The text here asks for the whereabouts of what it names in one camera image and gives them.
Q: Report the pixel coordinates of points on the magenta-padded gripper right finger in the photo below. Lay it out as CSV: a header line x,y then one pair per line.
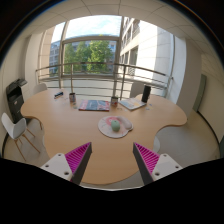
x,y
148,160

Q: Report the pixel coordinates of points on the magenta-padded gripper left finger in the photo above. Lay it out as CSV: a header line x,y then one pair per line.
x,y
77,160

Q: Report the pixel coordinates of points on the mint green computer mouse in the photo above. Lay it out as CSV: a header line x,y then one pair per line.
x,y
115,125

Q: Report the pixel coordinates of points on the round white pink mouse pad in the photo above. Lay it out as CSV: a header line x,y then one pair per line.
x,y
105,128

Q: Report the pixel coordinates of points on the red and dark magazine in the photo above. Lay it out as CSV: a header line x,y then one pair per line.
x,y
94,105

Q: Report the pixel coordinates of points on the white open booklet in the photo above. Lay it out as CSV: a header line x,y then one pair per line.
x,y
132,104

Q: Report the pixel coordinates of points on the black cylindrical speaker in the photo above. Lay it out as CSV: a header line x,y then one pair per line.
x,y
146,93

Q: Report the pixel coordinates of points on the white chair with wooden legs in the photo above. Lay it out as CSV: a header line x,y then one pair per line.
x,y
13,128

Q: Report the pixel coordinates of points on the black office printer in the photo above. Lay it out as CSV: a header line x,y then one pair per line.
x,y
16,100

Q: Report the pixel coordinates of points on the metal balcony railing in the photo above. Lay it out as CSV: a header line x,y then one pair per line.
x,y
100,76

